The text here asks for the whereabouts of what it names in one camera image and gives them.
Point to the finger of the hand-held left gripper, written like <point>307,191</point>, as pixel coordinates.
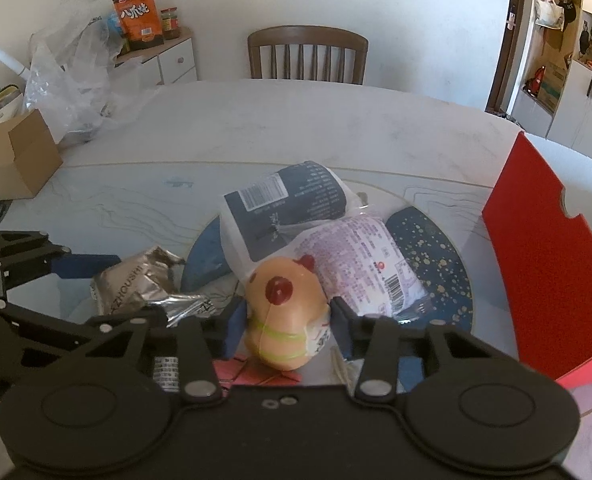
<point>36,325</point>
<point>88,266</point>

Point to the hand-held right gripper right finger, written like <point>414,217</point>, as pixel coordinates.
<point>342,332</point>

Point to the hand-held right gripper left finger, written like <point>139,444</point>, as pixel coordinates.
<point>237,332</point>

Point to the brown foil snack packet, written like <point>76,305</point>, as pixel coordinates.
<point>131,282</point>

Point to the tan animal squeeze toy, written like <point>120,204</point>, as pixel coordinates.
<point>281,310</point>

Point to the pink snack packet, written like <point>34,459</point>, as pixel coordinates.
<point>360,255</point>

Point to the navy and white snack packet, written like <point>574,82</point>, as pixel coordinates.
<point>296,195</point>

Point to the red cardboard box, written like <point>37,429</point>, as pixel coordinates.
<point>540,260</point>

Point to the white marble desktop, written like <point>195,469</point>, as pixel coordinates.
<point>301,125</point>

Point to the speckled blue round placemat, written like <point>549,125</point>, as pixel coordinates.
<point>435,260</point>

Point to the brown cardboard box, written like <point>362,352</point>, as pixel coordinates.
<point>26,165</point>

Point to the clear plastic bag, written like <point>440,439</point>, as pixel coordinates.
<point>71,85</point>

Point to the white paper roll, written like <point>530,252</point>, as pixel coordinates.
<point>8,61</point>

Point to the white side cabinet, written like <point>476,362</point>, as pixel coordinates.
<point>176,60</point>

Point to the orange snack bag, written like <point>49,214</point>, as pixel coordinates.
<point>138,20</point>

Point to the brown sauce jar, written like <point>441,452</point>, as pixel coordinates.
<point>170,25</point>

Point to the wooden chair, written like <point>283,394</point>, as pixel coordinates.
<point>306,35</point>

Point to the red bag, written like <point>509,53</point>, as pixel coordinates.
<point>535,80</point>

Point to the printed cardboard carton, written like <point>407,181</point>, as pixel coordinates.
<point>553,85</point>

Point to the brown wooden door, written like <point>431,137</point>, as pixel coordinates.
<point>508,50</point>

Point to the black bear figure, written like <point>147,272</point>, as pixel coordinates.
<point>586,40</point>

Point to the white tote bag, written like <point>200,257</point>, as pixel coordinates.
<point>548,10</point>

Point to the black hanging bag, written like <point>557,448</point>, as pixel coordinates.
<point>570,10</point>

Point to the white wall cabinet unit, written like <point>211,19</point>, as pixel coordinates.
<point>575,105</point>

